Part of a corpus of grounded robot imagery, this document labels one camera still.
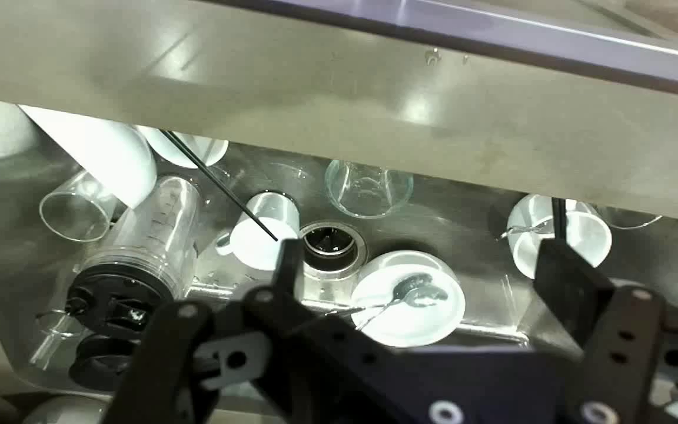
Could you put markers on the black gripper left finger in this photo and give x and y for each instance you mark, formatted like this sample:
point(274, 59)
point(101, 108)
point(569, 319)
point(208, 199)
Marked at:
point(289, 265)

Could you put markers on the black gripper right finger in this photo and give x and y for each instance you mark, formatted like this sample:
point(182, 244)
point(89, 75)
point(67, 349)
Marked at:
point(568, 285)

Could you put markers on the sink drain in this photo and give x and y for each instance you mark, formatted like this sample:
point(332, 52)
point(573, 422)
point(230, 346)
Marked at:
point(330, 246)

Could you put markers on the small white cup in sink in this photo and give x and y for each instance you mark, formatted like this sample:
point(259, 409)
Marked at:
point(269, 220)

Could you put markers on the white plate in sink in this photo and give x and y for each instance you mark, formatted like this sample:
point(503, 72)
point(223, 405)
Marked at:
point(204, 148)

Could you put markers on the stainless steel sink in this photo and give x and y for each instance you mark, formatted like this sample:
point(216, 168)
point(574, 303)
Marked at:
point(417, 148)

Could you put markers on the clear drinking glass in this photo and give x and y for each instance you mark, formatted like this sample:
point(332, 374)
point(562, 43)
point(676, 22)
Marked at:
point(366, 192)

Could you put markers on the white bowl with spoon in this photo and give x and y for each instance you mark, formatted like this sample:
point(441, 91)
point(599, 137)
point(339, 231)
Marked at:
point(413, 327)

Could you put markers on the metal spoon in bowl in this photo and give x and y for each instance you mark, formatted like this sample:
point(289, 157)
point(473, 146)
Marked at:
point(388, 299)

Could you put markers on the blender jar with black lid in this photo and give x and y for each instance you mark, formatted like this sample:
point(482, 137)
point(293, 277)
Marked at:
point(144, 263)

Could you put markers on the black chopstick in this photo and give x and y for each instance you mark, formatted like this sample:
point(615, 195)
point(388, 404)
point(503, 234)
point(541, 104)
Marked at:
point(187, 152)

